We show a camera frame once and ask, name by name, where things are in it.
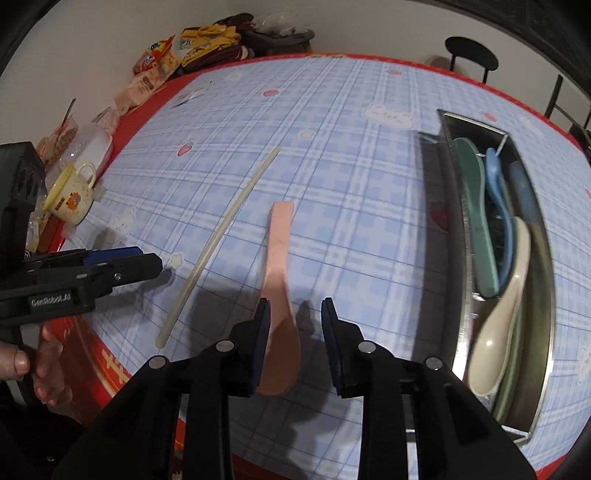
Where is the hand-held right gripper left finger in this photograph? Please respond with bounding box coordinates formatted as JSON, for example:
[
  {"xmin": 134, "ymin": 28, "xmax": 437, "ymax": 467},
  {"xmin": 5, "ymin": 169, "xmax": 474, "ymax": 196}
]
[{"xmin": 51, "ymin": 298, "xmax": 271, "ymax": 480}]

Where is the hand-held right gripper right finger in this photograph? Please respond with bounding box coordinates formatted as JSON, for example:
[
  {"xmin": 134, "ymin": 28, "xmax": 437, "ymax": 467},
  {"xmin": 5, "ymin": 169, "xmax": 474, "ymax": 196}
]
[{"xmin": 321, "ymin": 298, "xmax": 537, "ymax": 480}]

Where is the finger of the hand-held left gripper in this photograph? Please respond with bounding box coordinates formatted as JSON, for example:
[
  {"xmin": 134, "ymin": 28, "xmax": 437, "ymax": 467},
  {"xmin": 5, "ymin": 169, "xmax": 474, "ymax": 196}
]
[
  {"xmin": 84, "ymin": 246, "xmax": 145, "ymax": 267},
  {"xmin": 87, "ymin": 254, "xmax": 164, "ymax": 308}
]

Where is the pink spoon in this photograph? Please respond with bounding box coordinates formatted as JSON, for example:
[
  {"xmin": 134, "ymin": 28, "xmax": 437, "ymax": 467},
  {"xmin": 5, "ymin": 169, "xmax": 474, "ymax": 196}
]
[{"xmin": 255, "ymin": 200, "xmax": 303, "ymax": 398}]

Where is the beige chopstick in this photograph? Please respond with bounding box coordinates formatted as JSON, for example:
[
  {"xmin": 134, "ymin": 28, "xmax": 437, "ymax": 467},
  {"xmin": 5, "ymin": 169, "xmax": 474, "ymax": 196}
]
[{"xmin": 154, "ymin": 147, "xmax": 282, "ymax": 350}]

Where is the perforated metal utensil tray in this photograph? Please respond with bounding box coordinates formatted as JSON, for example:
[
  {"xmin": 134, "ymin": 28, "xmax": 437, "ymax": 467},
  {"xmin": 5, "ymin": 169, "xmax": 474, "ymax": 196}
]
[{"xmin": 418, "ymin": 108, "xmax": 557, "ymax": 445}]

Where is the beige spoon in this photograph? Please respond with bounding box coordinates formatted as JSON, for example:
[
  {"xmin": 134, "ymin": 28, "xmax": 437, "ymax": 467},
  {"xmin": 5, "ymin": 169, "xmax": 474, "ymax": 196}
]
[{"xmin": 468, "ymin": 217, "xmax": 533, "ymax": 396}]

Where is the green spoon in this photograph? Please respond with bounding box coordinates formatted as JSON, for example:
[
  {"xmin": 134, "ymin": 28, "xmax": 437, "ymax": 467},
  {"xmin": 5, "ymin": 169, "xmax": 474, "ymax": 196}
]
[{"xmin": 450, "ymin": 137, "xmax": 502, "ymax": 299}]

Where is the blue spoon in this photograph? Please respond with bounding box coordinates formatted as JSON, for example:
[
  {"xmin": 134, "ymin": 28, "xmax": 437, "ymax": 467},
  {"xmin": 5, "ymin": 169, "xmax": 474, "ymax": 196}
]
[{"xmin": 484, "ymin": 148, "xmax": 516, "ymax": 285}]

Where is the person's left hand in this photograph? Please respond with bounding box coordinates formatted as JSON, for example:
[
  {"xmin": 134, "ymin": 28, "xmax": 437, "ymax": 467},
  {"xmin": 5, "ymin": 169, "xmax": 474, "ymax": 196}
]
[{"xmin": 0, "ymin": 323, "xmax": 75, "ymax": 408}]

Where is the yellow-rimmed printed cup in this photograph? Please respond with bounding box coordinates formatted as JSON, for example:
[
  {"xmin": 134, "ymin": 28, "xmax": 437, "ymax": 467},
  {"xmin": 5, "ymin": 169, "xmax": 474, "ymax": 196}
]
[{"xmin": 42, "ymin": 161, "xmax": 98, "ymax": 227}]

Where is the clear plastic container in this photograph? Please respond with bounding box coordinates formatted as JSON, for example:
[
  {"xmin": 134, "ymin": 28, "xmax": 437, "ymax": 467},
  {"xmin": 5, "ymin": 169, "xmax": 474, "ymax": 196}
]
[{"xmin": 69, "ymin": 122, "xmax": 114, "ymax": 174}]

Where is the pink tissue packet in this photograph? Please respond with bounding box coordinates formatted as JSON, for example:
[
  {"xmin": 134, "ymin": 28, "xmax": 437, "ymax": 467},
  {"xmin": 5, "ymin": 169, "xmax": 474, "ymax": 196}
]
[{"xmin": 113, "ymin": 69, "xmax": 170, "ymax": 114}]

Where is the blue checked table mat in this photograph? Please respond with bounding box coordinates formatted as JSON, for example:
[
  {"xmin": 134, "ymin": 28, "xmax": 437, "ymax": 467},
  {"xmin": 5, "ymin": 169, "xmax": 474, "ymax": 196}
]
[{"xmin": 88, "ymin": 55, "xmax": 591, "ymax": 462}]

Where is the orange snack packet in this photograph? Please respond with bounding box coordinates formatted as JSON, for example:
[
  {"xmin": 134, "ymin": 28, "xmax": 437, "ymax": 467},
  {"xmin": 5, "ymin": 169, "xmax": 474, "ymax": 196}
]
[{"xmin": 133, "ymin": 36, "xmax": 182, "ymax": 77}]

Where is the stool with grey cushion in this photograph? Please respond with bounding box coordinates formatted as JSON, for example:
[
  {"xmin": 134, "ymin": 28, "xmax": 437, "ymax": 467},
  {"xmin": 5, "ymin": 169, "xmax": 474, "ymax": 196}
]
[{"xmin": 240, "ymin": 25, "xmax": 315, "ymax": 54}]

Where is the white plastic bag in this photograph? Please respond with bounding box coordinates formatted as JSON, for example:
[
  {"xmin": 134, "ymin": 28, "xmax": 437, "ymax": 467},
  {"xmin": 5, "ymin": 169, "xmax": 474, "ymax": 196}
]
[{"xmin": 252, "ymin": 13, "xmax": 297, "ymax": 36}]

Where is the black round-back chair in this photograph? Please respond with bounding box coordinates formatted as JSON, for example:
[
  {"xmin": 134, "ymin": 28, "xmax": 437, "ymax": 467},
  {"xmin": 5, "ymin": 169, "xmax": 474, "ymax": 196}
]
[{"xmin": 444, "ymin": 36, "xmax": 500, "ymax": 86}]

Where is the black metal rack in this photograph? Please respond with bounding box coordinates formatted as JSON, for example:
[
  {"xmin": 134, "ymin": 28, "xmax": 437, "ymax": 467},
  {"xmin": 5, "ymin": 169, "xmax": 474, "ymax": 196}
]
[{"xmin": 545, "ymin": 74, "xmax": 591, "ymax": 139}]

